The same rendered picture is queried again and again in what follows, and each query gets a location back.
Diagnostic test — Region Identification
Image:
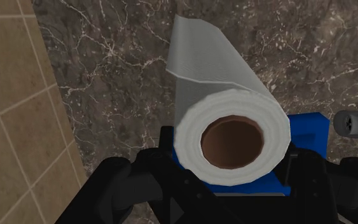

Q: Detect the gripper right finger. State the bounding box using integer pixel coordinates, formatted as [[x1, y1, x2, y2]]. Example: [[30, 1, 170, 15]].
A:
[[274, 143, 358, 224]]

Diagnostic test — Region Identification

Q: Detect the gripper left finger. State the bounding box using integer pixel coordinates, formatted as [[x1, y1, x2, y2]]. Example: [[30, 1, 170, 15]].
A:
[[55, 125, 226, 224]]

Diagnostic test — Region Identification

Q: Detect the grey cylindrical object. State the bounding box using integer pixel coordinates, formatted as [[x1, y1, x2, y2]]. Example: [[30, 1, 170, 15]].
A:
[[333, 109, 358, 140]]

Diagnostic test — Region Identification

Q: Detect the white paper towel roll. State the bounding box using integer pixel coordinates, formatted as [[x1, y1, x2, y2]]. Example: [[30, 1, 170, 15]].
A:
[[165, 14, 292, 187]]

